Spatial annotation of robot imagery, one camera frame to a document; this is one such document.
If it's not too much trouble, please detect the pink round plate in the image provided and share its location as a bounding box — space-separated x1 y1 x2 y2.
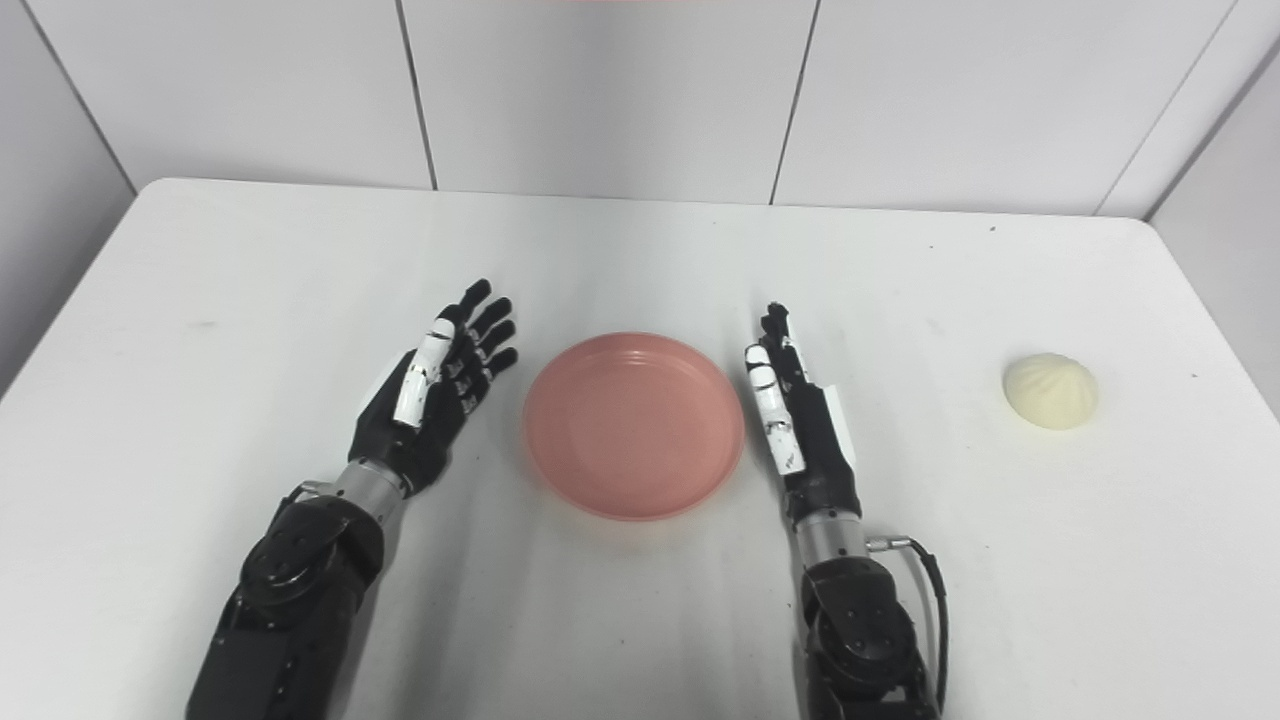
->
522 332 746 522

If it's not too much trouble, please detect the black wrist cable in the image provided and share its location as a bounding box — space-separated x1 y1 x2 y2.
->
268 481 336 526
866 536 950 713

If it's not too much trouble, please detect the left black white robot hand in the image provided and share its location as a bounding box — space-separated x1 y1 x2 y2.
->
347 279 519 497

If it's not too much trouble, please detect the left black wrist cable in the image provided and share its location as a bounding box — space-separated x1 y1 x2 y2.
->
268 481 336 526

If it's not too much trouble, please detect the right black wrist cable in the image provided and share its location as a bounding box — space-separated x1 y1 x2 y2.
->
866 536 950 713

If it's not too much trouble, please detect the white steamed bun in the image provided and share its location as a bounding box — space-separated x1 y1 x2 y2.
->
1003 352 1099 432

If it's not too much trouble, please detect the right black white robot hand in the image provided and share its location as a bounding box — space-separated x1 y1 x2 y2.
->
744 302 863 528

